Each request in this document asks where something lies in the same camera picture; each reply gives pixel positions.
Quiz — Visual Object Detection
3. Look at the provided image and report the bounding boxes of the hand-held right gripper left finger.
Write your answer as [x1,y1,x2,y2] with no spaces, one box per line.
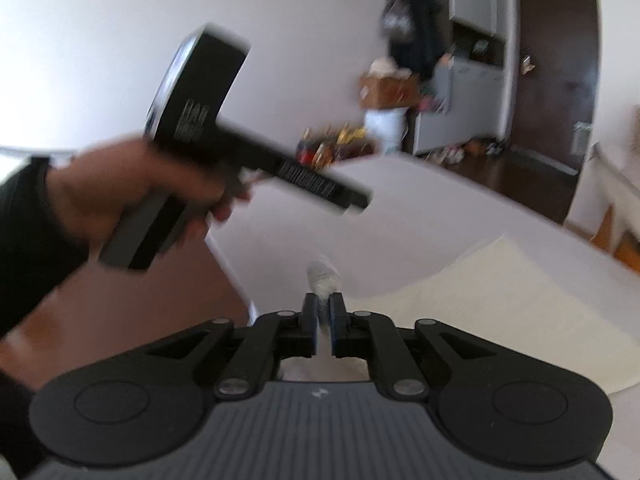
[145,292,321,401]

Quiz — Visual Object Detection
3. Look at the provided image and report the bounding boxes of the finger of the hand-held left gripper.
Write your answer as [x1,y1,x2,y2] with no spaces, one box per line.
[332,180,375,217]

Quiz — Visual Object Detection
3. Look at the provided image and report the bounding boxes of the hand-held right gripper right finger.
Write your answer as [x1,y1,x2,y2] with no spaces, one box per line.
[327,292,496,397]

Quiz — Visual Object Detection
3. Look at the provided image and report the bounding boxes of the cream towel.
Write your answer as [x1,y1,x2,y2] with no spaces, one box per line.
[277,237,640,396]

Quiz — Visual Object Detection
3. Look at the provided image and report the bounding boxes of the person's left forearm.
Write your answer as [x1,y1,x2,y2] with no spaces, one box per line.
[0,157,101,336]

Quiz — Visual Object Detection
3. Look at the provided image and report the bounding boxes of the person's left hand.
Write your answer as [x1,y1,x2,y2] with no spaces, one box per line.
[47,137,253,261]

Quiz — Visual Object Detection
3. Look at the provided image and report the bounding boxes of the group of gold-capped bottles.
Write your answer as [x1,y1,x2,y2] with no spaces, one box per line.
[295,125,376,166]

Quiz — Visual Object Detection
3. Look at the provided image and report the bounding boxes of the white plastic bucket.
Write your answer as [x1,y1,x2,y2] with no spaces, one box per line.
[365,107,408,155]

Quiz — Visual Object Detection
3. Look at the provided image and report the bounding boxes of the brown cardboard box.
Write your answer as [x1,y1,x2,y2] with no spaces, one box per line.
[360,72,421,109]

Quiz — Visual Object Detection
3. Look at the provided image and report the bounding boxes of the row of shoes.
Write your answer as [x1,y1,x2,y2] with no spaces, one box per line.
[425,140,506,163]

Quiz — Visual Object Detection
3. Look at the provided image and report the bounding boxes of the straw hat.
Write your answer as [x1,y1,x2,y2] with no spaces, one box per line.
[370,57,403,76]

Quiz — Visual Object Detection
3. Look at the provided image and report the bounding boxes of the grey hanging bag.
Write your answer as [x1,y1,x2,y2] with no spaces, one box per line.
[380,0,416,36]

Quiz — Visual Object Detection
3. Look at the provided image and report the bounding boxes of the dark hanging jacket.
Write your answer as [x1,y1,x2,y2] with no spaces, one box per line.
[390,0,451,78]

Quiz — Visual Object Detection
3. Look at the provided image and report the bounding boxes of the grey hallway cabinet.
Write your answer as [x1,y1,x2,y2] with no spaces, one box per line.
[387,0,516,156]

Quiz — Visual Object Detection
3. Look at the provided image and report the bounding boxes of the dark brown door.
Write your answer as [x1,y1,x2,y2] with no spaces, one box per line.
[510,0,601,176]

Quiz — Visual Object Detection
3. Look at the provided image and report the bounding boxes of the white dining table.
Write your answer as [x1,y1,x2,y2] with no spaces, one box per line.
[565,110,640,273]

